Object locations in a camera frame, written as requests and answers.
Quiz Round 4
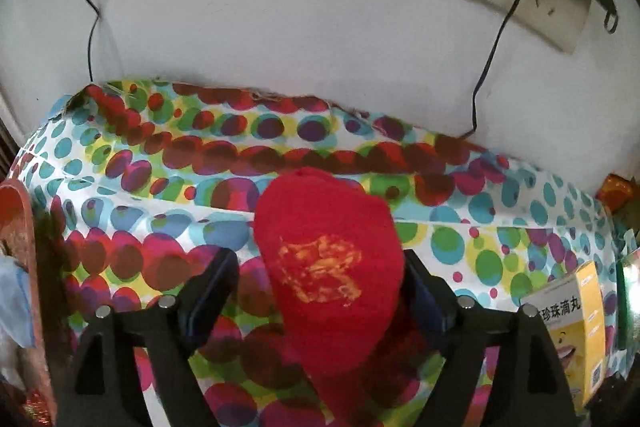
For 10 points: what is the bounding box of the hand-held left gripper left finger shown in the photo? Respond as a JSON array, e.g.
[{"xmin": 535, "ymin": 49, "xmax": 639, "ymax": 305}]
[{"xmin": 50, "ymin": 247, "xmax": 241, "ymax": 427}]

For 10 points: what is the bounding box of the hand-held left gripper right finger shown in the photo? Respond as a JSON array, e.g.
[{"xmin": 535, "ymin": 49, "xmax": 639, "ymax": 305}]
[{"xmin": 400, "ymin": 249, "xmax": 591, "ymax": 427}]

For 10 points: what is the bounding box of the red sock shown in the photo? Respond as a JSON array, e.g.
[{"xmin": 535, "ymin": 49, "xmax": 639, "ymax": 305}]
[{"xmin": 252, "ymin": 167, "xmax": 426, "ymax": 427}]

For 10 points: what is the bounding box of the yellow medicine box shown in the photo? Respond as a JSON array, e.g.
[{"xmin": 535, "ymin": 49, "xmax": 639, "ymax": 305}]
[{"xmin": 520, "ymin": 259, "xmax": 608, "ymax": 415}]

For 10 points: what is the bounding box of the light blue knitted sock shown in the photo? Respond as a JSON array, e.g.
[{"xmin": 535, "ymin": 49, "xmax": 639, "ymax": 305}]
[{"xmin": 0, "ymin": 257, "xmax": 38, "ymax": 350}]

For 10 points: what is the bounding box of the red tray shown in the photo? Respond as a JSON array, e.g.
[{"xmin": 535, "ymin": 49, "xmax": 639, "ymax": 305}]
[{"xmin": 0, "ymin": 179, "xmax": 66, "ymax": 427}]

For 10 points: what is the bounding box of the polka dot tablecloth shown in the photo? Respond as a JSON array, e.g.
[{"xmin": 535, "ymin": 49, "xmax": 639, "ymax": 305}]
[{"xmin": 7, "ymin": 79, "xmax": 631, "ymax": 427}]

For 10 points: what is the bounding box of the orange snack packet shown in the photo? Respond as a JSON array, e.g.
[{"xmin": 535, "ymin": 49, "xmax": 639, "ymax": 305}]
[{"xmin": 595, "ymin": 174, "xmax": 640, "ymax": 212}]

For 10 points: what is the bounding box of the black adapter cable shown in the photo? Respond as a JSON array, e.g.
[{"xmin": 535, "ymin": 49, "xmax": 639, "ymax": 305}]
[{"xmin": 460, "ymin": 0, "xmax": 526, "ymax": 138}]

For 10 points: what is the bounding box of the thin black cable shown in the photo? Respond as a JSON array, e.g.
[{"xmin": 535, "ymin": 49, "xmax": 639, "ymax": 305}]
[{"xmin": 65, "ymin": 0, "xmax": 102, "ymax": 84}]

